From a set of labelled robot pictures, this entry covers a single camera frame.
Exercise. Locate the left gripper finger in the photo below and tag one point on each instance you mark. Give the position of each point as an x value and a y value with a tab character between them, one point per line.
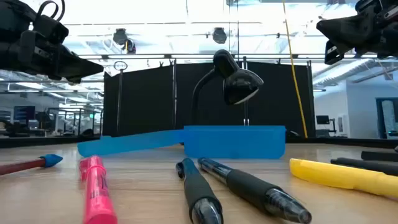
74	80
81	65

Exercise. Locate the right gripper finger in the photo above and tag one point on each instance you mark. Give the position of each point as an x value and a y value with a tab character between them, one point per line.
351	29
332	55

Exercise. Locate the dark red blue-capped pencil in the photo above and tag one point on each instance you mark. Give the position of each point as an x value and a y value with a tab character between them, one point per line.
28	165

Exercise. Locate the pink highlighter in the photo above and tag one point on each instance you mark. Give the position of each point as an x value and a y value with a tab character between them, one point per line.
96	189

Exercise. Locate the slim black pen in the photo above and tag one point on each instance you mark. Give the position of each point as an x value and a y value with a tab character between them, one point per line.
370	165

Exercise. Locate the yellow highlighter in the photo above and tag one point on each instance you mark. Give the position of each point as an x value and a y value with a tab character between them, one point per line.
335	175

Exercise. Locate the blue plastic supply box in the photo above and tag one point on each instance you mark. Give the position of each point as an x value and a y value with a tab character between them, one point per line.
233	141

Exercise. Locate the black grip ballpoint pen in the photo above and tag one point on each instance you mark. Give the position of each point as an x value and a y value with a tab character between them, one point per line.
197	189
248	186

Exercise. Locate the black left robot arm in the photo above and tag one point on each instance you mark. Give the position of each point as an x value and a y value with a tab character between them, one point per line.
12	12

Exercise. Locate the black hanging dome fixture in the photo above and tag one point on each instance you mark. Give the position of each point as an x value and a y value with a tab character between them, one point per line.
219	35
121	37

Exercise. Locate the black computer monitor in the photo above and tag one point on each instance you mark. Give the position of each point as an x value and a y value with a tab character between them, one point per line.
24	113
322	119

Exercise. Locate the black room divider screen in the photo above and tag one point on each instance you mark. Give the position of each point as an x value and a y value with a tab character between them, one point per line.
146	99

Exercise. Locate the blue framed door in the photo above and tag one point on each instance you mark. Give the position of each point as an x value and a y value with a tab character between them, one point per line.
387	118

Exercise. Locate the black desk lamp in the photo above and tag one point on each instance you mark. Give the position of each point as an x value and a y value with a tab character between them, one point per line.
237	81

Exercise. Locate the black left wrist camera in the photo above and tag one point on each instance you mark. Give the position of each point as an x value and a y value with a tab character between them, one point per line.
49	29

